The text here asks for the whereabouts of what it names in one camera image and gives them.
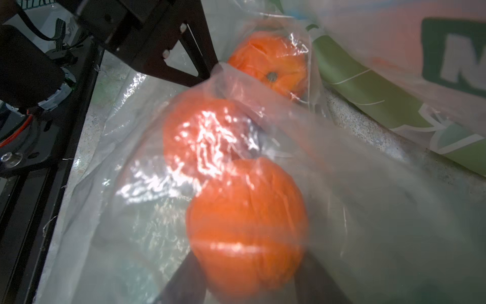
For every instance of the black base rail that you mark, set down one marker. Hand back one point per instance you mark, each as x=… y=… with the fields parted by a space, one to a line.
x=34 y=189

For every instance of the orange in bag upper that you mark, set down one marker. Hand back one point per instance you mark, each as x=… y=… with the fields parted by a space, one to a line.
x=202 y=135

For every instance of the green printed zip-top bag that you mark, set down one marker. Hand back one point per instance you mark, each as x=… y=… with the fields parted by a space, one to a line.
x=336 y=154

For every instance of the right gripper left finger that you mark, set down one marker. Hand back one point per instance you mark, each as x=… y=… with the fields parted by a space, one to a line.
x=187 y=285

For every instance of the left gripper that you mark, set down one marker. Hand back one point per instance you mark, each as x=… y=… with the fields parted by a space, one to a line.
x=142 y=34

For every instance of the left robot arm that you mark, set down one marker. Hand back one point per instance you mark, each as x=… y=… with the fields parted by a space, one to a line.
x=29 y=76

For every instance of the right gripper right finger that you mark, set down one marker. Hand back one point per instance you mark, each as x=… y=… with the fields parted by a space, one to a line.
x=315 y=285

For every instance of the orange in bag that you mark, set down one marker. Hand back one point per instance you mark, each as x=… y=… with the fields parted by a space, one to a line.
x=279 y=62
x=202 y=135

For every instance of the orange in bag lower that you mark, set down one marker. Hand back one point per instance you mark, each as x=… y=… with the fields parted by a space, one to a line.
x=279 y=62

